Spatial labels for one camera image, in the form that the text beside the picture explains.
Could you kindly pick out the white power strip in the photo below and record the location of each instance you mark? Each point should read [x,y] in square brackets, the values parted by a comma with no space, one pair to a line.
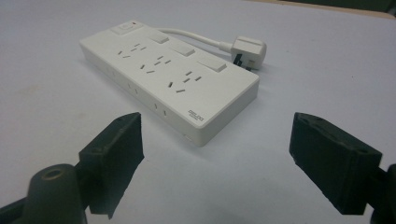
[174,76]

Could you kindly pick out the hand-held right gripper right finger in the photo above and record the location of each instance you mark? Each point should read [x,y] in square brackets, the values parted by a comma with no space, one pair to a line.
[333,161]

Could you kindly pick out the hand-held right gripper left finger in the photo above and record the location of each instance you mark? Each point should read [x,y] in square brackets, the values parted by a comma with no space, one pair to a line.
[113,155]

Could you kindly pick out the white power plug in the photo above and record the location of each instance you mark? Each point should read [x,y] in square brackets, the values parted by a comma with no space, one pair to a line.
[249,52]

